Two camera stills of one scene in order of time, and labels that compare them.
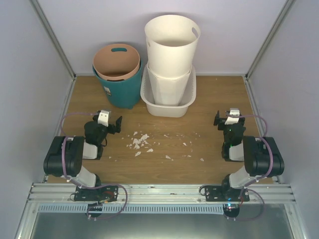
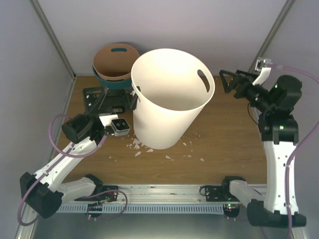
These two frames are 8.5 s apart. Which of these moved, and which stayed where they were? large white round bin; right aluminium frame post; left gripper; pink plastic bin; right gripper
Moved: right gripper; left gripper; large white round bin
Stayed: pink plastic bin; right aluminium frame post
